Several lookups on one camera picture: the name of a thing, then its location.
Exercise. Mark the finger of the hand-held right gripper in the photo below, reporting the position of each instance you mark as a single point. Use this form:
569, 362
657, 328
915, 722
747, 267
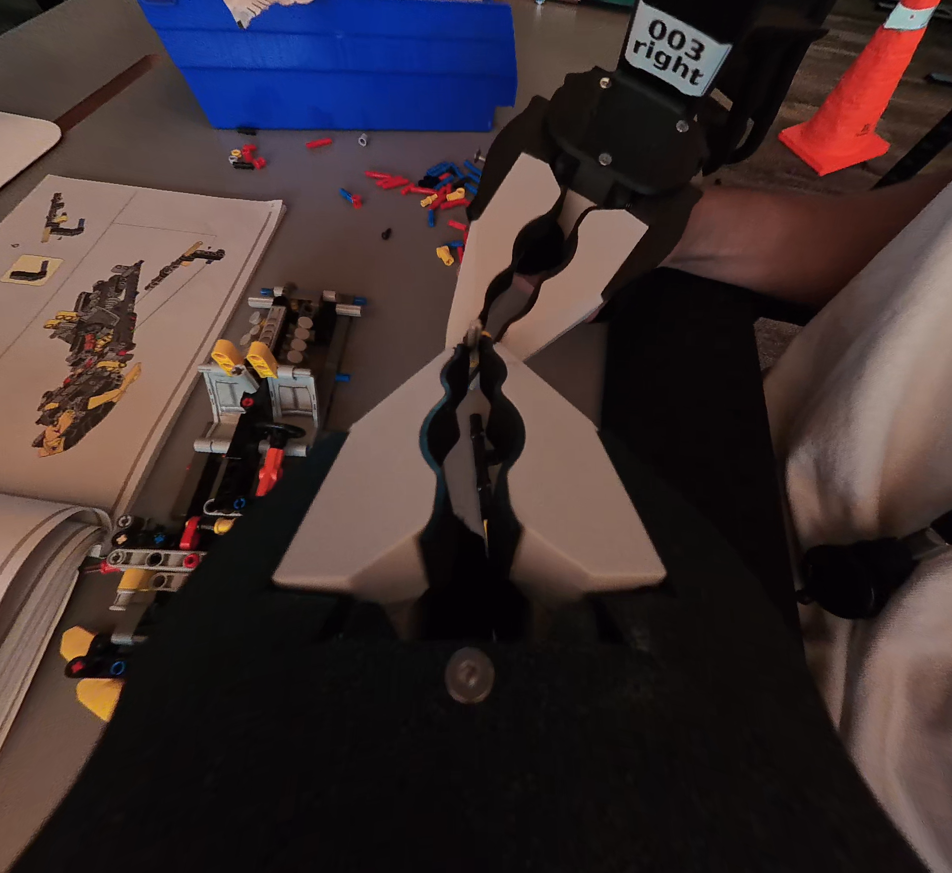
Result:
587, 270
491, 240

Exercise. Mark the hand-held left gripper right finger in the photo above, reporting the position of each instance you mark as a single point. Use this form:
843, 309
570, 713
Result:
580, 508

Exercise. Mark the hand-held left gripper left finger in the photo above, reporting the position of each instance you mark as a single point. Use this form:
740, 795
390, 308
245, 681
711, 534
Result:
364, 508

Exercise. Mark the small yellow building piece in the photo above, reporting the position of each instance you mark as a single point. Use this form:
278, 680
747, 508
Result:
479, 346

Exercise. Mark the person's right forearm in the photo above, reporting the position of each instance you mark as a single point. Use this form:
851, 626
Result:
781, 240

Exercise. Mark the pile of red blue pins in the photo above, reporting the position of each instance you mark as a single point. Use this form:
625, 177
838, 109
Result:
439, 188

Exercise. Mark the partly built toy car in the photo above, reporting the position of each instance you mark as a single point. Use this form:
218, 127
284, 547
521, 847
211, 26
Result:
253, 397

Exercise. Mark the orange traffic cone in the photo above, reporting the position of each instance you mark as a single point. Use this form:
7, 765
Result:
863, 99

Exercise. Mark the blue plastic bin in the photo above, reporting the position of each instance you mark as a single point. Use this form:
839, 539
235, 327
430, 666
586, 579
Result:
335, 62

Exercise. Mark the open instruction booklet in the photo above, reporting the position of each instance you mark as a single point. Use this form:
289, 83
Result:
111, 367

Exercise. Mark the wooden document stand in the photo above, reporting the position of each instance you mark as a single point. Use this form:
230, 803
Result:
26, 144

